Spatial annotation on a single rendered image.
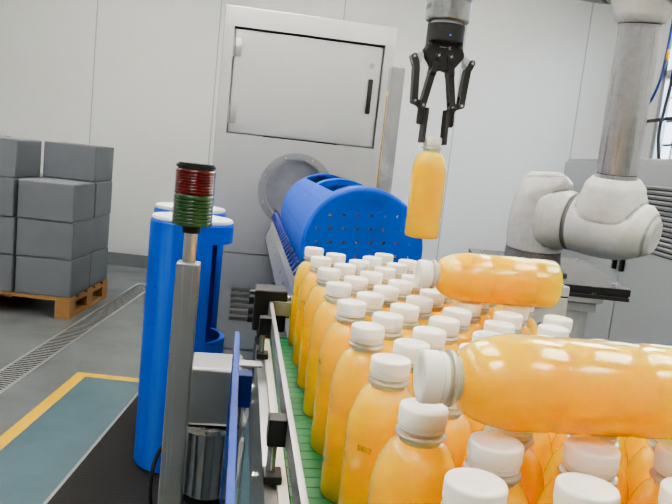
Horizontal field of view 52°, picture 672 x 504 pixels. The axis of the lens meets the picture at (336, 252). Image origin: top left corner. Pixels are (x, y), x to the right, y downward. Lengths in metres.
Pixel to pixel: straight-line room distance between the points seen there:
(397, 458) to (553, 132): 6.55
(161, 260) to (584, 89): 5.41
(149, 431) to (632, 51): 1.88
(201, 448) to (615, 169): 1.18
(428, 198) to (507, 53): 5.61
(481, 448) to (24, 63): 7.05
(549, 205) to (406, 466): 1.43
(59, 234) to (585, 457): 4.71
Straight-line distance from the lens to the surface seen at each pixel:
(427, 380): 0.50
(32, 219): 5.13
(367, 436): 0.67
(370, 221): 1.58
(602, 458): 0.54
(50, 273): 5.13
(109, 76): 7.10
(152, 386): 2.49
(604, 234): 1.86
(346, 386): 0.79
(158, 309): 2.41
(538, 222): 1.93
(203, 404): 1.42
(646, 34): 1.86
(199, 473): 1.49
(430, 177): 1.41
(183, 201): 1.11
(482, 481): 0.46
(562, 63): 7.11
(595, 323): 3.95
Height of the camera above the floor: 1.29
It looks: 8 degrees down
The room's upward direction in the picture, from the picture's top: 6 degrees clockwise
